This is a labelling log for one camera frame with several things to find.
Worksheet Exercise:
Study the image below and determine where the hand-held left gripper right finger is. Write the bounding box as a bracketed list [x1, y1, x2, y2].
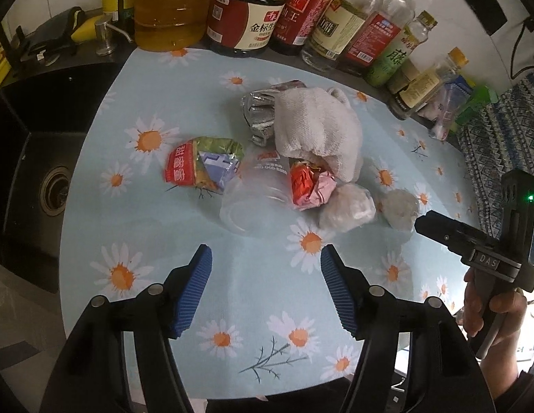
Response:
[321, 244, 498, 413]

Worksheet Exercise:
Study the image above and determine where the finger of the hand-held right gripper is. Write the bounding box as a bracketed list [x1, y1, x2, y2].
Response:
[414, 210, 487, 263]

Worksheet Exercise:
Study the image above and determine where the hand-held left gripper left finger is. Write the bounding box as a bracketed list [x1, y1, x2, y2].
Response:
[39, 244, 213, 413]

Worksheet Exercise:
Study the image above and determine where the small tissue ball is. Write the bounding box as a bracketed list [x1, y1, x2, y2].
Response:
[381, 188, 420, 231]

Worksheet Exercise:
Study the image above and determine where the large tissue ball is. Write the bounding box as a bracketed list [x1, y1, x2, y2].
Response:
[316, 183, 377, 233]

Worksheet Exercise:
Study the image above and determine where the clear plastic cup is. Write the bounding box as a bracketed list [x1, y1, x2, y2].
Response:
[219, 150, 302, 236]

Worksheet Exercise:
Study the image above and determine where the red pink wrapper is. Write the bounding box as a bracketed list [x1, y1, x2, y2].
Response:
[288, 159, 336, 211]

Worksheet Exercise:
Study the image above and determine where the red green snack wrapper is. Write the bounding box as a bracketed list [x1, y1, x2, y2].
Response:
[164, 136, 246, 194]

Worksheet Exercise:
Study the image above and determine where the white towel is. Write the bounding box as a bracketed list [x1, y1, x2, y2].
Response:
[273, 87, 364, 182]

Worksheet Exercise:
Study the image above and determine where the foil tray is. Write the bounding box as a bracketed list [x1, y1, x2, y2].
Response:
[241, 80, 303, 147]

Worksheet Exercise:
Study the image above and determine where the person's right forearm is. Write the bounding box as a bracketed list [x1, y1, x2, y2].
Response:
[491, 331, 534, 401]

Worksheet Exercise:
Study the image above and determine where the person's right hand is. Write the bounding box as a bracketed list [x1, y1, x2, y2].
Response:
[462, 268, 529, 339]

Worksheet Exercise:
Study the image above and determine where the daisy print table mat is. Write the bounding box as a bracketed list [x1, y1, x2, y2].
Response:
[59, 45, 487, 413]

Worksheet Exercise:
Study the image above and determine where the patterned blue cloth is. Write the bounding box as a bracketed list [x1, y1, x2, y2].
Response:
[458, 71, 534, 263]

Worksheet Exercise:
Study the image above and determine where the small yellow cap bottle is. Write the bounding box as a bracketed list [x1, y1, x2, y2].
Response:
[387, 47, 465, 121]

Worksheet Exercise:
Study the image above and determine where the small beige lid jar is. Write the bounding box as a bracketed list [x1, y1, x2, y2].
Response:
[387, 58, 422, 95]

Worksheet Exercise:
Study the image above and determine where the sink drain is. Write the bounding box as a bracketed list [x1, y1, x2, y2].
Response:
[39, 166, 72, 216]

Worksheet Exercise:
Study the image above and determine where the green label bottle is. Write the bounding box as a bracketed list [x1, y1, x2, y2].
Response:
[364, 11, 437, 87]

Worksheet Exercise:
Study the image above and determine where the red label clear bottle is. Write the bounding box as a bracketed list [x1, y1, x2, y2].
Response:
[336, 0, 427, 78]

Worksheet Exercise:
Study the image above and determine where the black sink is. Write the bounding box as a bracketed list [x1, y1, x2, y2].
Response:
[0, 62, 121, 293]

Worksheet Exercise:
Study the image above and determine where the clear vinegar bottle beige label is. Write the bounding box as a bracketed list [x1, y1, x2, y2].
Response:
[300, 0, 401, 74]

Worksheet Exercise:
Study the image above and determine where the red label soy sauce bottle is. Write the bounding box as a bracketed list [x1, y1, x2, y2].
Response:
[269, 0, 343, 56]

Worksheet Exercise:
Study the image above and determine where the metal soap dispenser pump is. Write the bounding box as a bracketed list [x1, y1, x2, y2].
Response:
[96, 14, 134, 56]

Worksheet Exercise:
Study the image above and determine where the cooking oil jug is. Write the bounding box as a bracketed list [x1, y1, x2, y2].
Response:
[133, 0, 213, 52]

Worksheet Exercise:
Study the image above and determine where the yellow sponge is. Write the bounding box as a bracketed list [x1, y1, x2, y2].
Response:
[71, 15, 106, 44]

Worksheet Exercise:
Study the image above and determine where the dark soy sauce jug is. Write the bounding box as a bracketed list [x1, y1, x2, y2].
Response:
[205, 0, 293, 59]

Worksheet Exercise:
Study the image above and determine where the black cloth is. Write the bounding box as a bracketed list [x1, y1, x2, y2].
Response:
[17, 6, 87, 59]

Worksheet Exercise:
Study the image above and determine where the black cable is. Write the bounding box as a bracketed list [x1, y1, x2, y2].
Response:
[510, 15, 534, 79]

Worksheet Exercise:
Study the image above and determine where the black wall box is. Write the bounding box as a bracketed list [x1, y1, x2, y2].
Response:
[452, 0, 507, 37]

